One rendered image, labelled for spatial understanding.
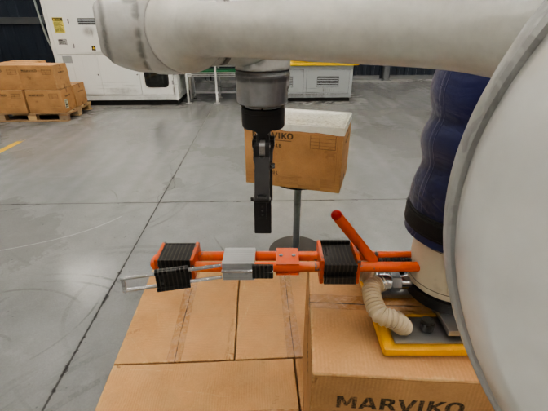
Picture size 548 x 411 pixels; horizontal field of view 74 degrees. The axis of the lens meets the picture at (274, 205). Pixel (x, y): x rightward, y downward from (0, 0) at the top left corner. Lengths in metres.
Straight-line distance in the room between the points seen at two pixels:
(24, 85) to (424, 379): 7.28
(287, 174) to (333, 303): 1.42
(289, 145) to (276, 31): 1.82
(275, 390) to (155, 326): 0.51
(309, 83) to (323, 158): 5.99
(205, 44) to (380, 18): 0.18
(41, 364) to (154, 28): 2.03
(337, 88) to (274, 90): 7.61
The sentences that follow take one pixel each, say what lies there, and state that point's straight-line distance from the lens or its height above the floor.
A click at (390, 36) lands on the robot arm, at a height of 1.54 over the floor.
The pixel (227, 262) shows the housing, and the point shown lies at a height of 1.10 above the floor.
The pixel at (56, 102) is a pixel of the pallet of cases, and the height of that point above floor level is 0.32.
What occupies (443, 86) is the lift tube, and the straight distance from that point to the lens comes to 0.70.
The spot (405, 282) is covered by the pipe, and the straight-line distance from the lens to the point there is 0.87.
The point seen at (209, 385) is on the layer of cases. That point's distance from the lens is 1.27.
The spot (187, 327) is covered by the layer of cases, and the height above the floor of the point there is 0.54.
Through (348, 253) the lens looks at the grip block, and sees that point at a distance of 0.82.
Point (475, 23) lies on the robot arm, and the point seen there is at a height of 1.55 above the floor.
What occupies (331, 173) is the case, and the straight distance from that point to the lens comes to 2.18.
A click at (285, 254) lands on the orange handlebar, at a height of 1.10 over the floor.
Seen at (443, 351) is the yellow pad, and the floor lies 0.97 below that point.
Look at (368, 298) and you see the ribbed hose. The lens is 0.81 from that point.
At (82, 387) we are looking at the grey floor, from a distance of 2.13.
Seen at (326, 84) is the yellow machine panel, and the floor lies 0.35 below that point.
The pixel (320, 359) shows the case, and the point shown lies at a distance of 0.80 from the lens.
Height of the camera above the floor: 1.55
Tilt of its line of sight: 27 degrees down
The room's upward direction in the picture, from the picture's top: straight up
